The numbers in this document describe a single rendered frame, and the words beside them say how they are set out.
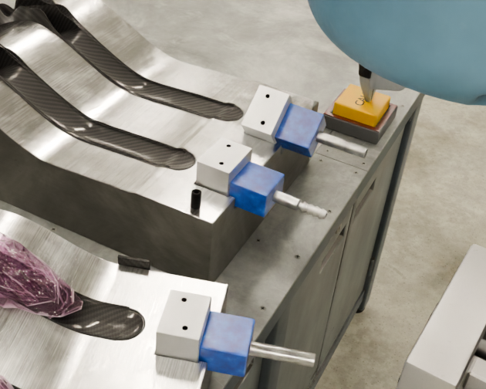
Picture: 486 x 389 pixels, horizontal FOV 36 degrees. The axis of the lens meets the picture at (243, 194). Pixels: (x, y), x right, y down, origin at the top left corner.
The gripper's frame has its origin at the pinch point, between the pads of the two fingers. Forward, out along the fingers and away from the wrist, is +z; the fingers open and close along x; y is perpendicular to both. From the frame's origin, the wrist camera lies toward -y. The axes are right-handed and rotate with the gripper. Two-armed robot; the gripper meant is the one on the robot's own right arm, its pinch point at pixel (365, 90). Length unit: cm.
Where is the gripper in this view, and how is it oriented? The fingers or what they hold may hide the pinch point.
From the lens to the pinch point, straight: 102.3
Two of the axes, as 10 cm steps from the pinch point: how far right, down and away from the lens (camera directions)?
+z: -0.8, 7.8, 6.2
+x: 4.6, -5.3, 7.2
